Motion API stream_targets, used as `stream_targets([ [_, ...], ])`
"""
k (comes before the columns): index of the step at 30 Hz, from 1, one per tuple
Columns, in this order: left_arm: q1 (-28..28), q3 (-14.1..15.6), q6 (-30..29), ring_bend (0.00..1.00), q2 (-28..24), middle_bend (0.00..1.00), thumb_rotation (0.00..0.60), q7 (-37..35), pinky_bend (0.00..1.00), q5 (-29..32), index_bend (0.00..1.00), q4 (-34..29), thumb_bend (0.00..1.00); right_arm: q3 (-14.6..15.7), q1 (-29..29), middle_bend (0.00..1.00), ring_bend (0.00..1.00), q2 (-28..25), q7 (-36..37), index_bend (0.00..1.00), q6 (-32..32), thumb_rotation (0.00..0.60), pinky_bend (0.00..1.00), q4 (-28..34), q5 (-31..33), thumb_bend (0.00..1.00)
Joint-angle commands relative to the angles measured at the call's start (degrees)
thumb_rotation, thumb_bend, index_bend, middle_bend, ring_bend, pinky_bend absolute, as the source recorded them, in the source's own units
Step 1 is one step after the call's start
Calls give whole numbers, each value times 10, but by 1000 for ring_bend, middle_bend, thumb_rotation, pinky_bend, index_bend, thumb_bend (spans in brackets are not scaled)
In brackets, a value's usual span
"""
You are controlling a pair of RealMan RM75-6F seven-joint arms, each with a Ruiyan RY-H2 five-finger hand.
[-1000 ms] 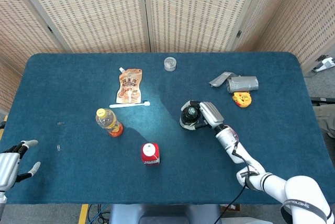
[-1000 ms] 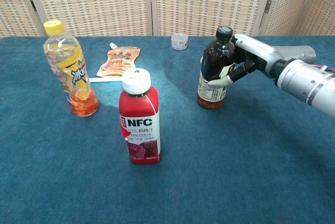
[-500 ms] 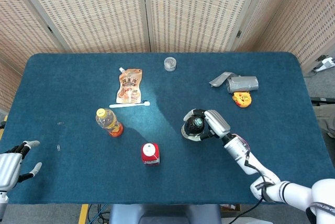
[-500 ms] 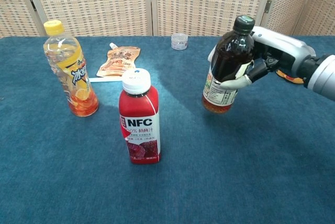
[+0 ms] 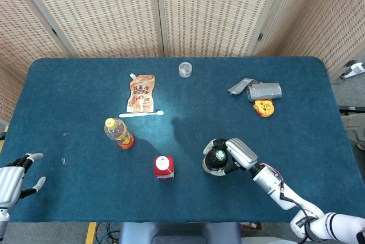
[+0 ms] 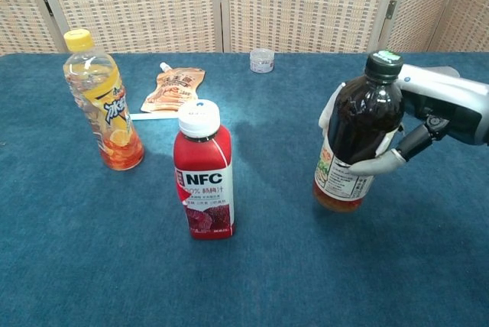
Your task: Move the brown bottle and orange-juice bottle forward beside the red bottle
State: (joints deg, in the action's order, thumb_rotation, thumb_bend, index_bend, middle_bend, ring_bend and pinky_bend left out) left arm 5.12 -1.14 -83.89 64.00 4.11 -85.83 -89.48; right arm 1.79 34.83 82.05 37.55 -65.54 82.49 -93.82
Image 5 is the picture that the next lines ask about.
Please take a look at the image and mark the black metal bar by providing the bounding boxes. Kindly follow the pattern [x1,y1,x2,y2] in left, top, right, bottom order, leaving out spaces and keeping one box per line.
[338,105,365,113]

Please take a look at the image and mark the woven folding screen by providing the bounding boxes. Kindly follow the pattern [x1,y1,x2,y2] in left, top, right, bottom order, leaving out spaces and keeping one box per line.
[0,0,365,124]

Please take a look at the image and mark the yellow tape measure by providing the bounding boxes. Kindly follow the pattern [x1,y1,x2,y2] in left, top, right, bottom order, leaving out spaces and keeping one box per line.
[253,99,275,119]

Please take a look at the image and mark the iced tea bottle yellow cap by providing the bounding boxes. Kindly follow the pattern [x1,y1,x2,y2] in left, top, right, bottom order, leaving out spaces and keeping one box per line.
[103,117,135,150]

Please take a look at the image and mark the blue felt tablecloth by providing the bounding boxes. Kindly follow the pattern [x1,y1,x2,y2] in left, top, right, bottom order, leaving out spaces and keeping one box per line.
[0,56,365,223]

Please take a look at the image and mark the grey duct tape roll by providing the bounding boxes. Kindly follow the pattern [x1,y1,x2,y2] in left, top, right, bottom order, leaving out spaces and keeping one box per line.
[227,78,283,103]

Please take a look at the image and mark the orange spout pouch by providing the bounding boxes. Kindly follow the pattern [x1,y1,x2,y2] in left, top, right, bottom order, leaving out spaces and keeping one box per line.
[126,73,156,113]

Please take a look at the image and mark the white power strip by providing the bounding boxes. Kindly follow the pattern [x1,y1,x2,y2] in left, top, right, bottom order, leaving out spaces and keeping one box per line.
[340,60,365,79]

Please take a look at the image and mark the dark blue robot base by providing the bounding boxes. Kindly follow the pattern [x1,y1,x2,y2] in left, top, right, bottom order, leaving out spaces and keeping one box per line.
[118,222,243,244]

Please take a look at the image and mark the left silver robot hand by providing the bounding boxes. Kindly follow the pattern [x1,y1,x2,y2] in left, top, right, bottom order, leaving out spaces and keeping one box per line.
[0,152,46,209]

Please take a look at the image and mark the red NFC juice bottle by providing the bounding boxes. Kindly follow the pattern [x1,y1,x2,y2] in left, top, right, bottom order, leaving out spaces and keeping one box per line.
[154,155,175,181]

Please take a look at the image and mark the small clear plastic jar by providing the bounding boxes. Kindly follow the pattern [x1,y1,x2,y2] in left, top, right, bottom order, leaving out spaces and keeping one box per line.
[178,62,193,79]

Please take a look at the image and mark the dark tea bottle black cap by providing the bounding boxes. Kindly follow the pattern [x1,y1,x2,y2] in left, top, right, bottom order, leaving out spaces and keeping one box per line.
[202,147,229,175]

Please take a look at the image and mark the blue floor cables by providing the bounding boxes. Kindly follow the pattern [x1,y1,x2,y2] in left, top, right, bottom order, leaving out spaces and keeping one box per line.
[95,222,119,244]

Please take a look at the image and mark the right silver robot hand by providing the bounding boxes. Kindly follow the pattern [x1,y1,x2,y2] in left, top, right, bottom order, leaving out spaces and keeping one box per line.
[202,137,262,177]

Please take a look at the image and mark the white plastic spoon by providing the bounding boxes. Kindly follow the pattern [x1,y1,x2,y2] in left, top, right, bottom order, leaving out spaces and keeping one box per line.
[119,109,165,119]

